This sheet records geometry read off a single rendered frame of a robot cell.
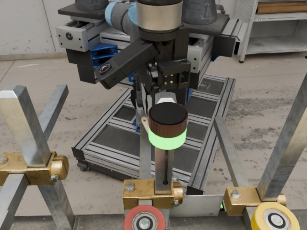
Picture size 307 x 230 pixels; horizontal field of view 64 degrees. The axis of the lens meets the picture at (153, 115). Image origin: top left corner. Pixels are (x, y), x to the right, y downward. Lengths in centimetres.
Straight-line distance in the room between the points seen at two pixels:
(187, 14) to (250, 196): 67
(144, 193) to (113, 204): 103
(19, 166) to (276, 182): 53
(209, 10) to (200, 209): 70
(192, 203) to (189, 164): 83
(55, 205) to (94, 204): 99
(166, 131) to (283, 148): 27
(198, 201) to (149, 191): 16
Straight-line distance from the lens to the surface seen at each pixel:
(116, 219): 75
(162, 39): 42
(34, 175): 56
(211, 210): 74
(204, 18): 101
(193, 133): 171
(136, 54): 43
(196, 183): 141
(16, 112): 46
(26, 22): 330
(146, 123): 55
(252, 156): 196
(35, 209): 172
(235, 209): 66
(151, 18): 41
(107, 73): 43
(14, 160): 58
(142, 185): 59
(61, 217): 69
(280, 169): 58
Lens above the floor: 135
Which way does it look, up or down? 38 degrees down
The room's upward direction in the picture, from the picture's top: straight up
